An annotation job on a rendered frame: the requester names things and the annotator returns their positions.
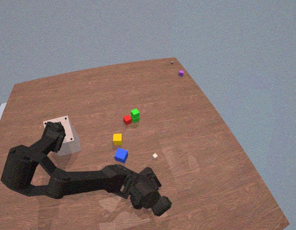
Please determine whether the yellow block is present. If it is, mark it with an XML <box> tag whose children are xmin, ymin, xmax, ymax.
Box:
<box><xmin>113</xmin><ymin>134</ymin><xmax>122</xmax><ymax>145</ymax></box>

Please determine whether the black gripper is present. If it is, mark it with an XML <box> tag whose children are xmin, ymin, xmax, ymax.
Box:
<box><xmin>139</xmin><ymin>167</ymin><xmax>172</xmax><ymax>216</ymax></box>

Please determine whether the green block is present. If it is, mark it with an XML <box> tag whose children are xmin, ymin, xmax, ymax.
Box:
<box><xmin>131</xmin><ymin>109</ymin><xmax>139</xmax><ymax>119</ymax></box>
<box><xmin>131</xmin><ymin>116</ymin><xmax>139</xmax><ymax>123</ymax></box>

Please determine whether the red block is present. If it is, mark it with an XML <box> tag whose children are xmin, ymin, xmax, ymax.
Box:
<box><xmin>123</xmin><ymin>115</ymin><xmax>132</xmax><ymax>125</ymax></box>

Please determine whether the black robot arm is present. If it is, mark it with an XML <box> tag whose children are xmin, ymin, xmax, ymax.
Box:
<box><xmin>1</xmin><ymin>122</ymin><xmax>159</xmax><ymax>209</ymax></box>

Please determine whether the blue block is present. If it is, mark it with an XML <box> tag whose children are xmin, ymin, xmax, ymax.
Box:
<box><xmin>114</xmin><ymin>148</ymin><xmax>128</xmax><ymax>163</ymax></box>

